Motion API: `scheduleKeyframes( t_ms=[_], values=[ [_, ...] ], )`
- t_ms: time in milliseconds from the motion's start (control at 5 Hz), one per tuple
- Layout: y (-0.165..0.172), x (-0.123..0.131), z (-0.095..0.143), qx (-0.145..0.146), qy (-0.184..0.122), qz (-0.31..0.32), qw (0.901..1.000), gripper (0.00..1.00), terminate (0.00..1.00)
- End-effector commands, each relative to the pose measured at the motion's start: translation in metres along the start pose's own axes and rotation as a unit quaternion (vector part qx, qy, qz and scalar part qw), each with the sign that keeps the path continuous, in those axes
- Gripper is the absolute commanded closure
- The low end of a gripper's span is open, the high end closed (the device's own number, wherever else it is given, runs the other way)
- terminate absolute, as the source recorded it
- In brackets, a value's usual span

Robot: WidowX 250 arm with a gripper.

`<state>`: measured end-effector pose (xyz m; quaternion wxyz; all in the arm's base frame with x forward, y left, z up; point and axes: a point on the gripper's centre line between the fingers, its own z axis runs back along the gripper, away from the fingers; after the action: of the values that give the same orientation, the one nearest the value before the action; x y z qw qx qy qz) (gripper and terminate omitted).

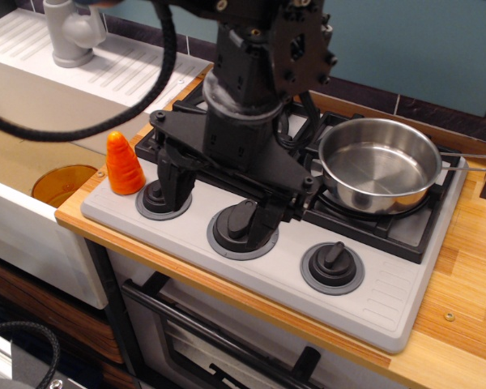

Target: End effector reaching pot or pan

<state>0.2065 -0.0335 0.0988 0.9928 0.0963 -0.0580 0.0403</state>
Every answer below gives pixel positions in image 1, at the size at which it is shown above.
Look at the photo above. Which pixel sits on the black right stove knob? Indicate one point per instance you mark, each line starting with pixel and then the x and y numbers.
pixel 332 268

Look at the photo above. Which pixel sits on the black left stove knob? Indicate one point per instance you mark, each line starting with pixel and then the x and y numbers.
pixel 150 203

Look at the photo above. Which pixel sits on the grey toy faucet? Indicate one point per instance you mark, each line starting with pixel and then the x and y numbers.
pixel 73 36

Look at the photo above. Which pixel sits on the white toy sink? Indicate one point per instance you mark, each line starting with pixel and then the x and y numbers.
pixel 50 104

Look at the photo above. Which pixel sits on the black stove knob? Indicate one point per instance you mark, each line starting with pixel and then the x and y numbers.
pixel 150 203
pixel 228 233
pixel 332 268

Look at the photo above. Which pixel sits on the orange toy carrot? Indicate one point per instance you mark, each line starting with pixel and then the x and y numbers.
pixel 126 176

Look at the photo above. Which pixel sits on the black burner grate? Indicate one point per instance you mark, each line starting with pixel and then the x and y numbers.
pixel 406 235

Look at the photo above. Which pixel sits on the stainless steel pot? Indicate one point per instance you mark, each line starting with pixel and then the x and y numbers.
pixel 379 166

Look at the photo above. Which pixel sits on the orange plastic plate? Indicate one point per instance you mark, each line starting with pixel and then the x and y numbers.
pixel 57 185

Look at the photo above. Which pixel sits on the grey toy stove top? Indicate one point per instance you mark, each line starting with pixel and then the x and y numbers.
pixel 381 311

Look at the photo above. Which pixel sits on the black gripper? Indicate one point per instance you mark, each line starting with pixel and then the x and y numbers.
pixel 243 150

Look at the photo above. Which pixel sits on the toy oven door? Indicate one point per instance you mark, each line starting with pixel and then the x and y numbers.
pixel 199 341

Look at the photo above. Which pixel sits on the black middle stove knob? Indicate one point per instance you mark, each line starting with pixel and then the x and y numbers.
pixel 228 233

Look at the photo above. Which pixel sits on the black oven door handle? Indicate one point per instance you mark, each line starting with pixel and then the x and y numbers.
pixel 147 296

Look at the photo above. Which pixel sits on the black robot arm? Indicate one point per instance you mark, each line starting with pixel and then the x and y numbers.
pixel 267 52

